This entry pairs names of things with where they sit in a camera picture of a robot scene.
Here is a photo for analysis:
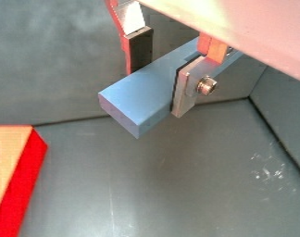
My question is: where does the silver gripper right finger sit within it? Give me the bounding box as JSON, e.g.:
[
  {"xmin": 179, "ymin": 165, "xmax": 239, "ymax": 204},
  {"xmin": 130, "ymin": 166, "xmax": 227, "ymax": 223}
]
[{"xmin": 171, "ymin": 32, "xmax": 227, "ymax": 118}]

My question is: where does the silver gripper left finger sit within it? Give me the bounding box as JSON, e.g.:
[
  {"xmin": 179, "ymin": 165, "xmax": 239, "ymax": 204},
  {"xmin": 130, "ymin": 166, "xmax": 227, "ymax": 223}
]
[{"xmin": 104, "ymin": 0, "xmax": 154, "ymax": 74}]

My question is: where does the blue double-square peg block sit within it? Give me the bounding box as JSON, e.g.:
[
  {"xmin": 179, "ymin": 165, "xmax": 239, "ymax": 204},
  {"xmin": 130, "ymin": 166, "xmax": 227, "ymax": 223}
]
[{"xmin": 98, "ymin": 41, "xmax": 242, "ymax": 137}]

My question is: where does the red foam shape board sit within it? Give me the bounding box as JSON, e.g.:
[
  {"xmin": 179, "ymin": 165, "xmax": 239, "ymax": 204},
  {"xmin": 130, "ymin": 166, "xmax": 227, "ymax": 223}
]
[{"xmin": 0, "ymin": 125, "xmax": 47, "ymax": 237}]

